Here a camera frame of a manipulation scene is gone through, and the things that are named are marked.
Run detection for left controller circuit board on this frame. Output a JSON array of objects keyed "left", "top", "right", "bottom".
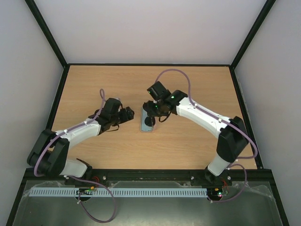
[{"left": 75, "top": 186, "right": 98, "bottom": 195}]

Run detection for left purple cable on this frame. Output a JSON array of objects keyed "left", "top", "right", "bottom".
[{"left": 34, "top": 89, "right": 118, "bottom": 223}]

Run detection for right controller circuit board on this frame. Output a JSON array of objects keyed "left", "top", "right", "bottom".
[{"left": 207, "top": 186, "right": 230, "bottom": 199}]

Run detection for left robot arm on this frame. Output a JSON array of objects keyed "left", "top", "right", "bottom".
[{"left": 27, "top": 98, "right": 135, "bottom": 178}]

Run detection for light blue slotted cable duct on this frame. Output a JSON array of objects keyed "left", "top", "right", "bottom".
[{"left": 29, "top": 187, "right": 207, "bottom": 198}]

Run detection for pink glasses case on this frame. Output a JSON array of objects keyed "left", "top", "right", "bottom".
[{"left": 140, "top": 108, "right": 156, "bottom": 132}]

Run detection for black round sunglasses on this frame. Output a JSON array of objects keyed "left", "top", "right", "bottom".
[{"left": 144, "top": 116, "right": 156, "bottom": 127}]

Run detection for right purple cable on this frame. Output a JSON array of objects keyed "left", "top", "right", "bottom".
[{"left": 156, "top": 68, "right": 258, "bottom": 203}]

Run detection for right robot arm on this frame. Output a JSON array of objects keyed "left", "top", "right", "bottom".
[{"left": 143, "top": 81, "right": 249, "bottom": 185}]

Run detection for controller circuit board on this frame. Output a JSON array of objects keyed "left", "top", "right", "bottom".
[
  {"left": 207, "top": 186, "right": 230, "bottom": 199},
  {"left": 75, "top": 186, "right": 98, "bottom": 195}
]

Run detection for purple cable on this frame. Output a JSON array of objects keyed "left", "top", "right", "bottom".
[
  {"left": 156, "top": 68, "right": 258, "bottom": 203},
  {"left": 34, "top": 89, "right": 118, "bottom": 223}
]

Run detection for black aluminium frame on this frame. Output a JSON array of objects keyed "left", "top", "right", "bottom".
[{"left": 7, "top": 0, "right": 289, "bottom": 226}]

